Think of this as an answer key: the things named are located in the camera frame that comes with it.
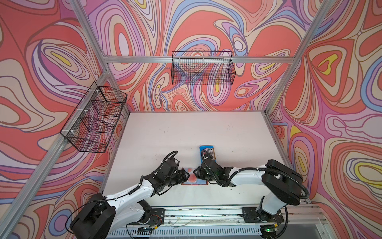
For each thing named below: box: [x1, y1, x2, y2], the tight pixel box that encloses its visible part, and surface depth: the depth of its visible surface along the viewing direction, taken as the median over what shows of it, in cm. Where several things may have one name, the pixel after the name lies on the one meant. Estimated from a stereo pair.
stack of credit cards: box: [203, 147, 215, 160], surface depth 95 cm
